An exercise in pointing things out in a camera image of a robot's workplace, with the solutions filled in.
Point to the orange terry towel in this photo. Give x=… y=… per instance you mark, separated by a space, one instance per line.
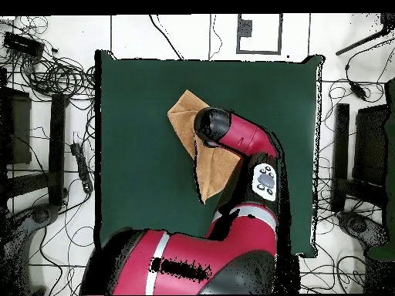
x=216 y=172

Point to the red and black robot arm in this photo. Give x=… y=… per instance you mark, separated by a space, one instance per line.
x=216 y=256

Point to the dark green table cloth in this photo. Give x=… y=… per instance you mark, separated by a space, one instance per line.
x=139 y=154

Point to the black power strip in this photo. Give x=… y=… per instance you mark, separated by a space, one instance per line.
x=82 y=168

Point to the black stand leg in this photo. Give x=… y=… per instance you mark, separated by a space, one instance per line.
x=57 y=148
x=342 y=138

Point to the dark grey square plate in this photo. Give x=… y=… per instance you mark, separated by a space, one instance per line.
x=245 y=28

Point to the black panel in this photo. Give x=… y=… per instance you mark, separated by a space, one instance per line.
x=370 y=141
x=18 y=129

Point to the black power adapter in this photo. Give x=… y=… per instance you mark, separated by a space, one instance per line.
x=358 y=91

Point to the black rod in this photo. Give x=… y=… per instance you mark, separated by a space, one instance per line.
x=361 y=41

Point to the black electronics box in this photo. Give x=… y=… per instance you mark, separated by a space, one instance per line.
x=23 y=44

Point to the grey rectangular floor frame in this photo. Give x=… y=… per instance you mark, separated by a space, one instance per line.
x=280 y=34

